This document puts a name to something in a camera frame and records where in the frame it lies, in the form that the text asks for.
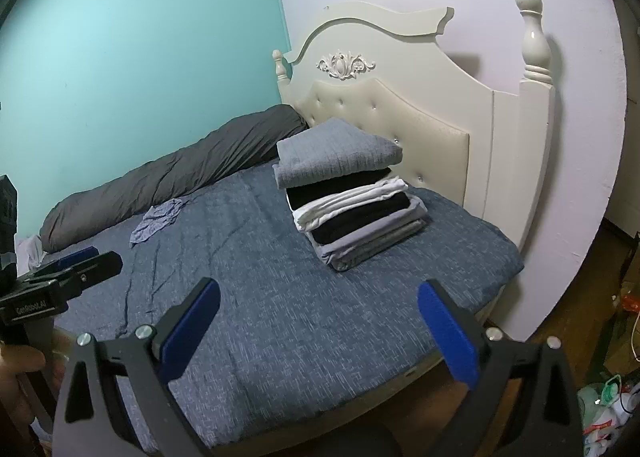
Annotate white cloth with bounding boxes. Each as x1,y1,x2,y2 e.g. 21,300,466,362
15,236,45,272

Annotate brown cardboard box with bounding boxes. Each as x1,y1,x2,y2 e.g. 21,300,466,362
602,309,640,373

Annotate white garment with black trim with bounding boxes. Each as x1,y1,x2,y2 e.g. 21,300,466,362
292,177,413,232

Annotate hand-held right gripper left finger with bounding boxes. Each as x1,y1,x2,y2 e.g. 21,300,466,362
52,278,222,457

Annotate bed with blue sheet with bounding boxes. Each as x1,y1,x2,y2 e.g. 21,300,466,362
15,164,526,455

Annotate white plastic bag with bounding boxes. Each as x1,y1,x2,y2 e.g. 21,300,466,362
577,373,640,456

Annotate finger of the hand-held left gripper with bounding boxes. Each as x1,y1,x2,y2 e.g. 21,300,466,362
37,245,100,274
17,251,124,299

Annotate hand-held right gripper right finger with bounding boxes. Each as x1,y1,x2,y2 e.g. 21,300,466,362
417,279,586,457

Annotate person's left hand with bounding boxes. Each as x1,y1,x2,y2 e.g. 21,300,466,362
0,328,72,424

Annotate small blue-grey cloth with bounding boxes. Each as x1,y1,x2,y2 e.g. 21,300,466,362
130,198,185,249

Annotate dark grey duvet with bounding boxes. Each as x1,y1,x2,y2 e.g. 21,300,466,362
40,104,310,253

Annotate cream tufted headboard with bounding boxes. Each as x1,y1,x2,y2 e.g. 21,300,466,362
271,0,556,258

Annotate light grey folded garment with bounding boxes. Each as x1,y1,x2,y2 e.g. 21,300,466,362
315,217,431,272

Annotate grey fleece sweater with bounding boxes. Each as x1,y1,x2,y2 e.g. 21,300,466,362
272,118,403,189

